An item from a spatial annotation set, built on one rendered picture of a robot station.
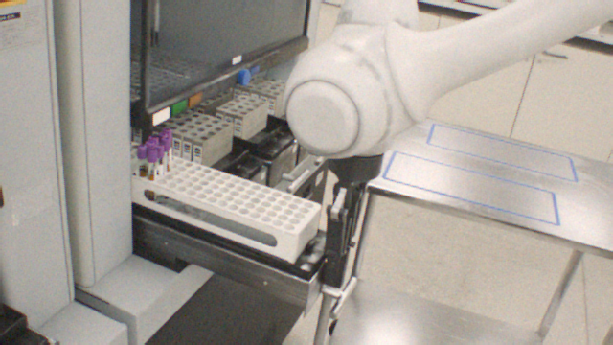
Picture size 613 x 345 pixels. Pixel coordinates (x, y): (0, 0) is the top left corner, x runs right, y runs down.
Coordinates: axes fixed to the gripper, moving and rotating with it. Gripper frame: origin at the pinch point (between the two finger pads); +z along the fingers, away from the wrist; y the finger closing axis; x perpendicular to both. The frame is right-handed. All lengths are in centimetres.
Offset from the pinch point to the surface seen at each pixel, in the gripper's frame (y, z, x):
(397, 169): -34.7, -2.0, 0.5
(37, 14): 24, -36, -31
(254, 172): -17.1, -1.3, -23.1
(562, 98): -229, 26, 45
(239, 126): -24.7, -6.2, -30.7
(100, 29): 14.3, -32.7, -31.1
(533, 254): -163, 81, 49
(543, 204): -38.4, -1.5, 29.9
